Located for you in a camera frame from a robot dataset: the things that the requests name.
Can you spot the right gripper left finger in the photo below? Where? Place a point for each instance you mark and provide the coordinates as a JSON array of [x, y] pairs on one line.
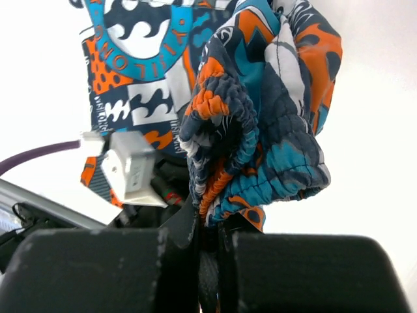
[[118, 270]]

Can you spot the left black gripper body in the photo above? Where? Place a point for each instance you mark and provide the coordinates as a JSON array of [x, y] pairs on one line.
[[170, 183]]

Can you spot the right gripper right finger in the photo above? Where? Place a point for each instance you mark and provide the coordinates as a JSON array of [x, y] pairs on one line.
[[306, 273]]

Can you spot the patterned orange blue shorts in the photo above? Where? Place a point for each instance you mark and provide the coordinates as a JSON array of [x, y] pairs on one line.
[[239, 90]]

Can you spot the aluminium mounting rail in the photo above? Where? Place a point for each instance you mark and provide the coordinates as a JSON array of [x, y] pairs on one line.
[[13, 194]]

